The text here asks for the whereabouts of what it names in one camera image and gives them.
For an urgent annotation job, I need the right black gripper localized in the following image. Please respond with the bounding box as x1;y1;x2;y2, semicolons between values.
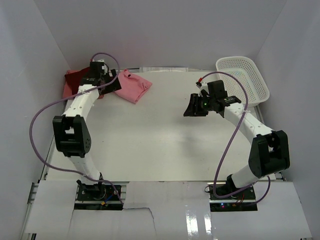
183;93;216;117

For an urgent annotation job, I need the pink t shirt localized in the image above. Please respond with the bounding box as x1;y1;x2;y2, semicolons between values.
115;69;153;104

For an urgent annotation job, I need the white perforated plastic basket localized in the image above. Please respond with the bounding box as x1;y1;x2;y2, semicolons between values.
215;56;270;108

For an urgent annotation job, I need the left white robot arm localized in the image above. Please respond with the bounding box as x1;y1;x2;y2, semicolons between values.
52;59;121;200

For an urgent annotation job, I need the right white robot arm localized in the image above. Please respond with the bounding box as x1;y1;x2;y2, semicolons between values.
183;79;290;200

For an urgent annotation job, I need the folded salmon t shirt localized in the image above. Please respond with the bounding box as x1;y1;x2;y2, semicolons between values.
61;69;81;100

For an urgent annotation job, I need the folded dark red t shirt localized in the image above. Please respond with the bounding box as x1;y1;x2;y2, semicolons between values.
64;66;92;95

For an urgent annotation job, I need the white paper sheet front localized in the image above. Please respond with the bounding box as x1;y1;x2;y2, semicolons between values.
25;180;312;240

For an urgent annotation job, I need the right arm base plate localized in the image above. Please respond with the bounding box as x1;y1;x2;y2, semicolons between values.
204;184;258;213

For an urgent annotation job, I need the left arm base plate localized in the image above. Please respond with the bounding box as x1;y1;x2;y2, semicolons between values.
74;180;125;211

